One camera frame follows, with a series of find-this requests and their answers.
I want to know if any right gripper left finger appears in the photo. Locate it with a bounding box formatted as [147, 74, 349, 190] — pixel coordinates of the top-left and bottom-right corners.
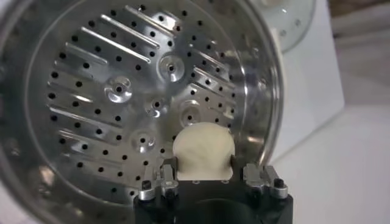
[138, 156, 181, 201]

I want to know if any cream electric cooker pot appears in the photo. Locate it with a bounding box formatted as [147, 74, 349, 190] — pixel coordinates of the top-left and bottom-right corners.
[268, 26, 289, 101]

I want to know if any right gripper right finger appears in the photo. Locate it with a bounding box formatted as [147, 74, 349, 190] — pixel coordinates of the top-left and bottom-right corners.
[230, 155, 289, 201]

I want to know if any round glass pot lid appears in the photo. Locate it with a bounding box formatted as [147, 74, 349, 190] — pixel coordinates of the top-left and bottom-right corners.
[252, 0, 317, 54]

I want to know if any white steamed baozi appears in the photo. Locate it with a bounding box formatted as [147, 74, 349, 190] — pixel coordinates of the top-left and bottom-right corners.
[172, 121, 236, 181]

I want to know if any perforated steel steamer basket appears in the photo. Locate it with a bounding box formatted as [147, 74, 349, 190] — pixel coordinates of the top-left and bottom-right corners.
[0, 0, 286, 224]

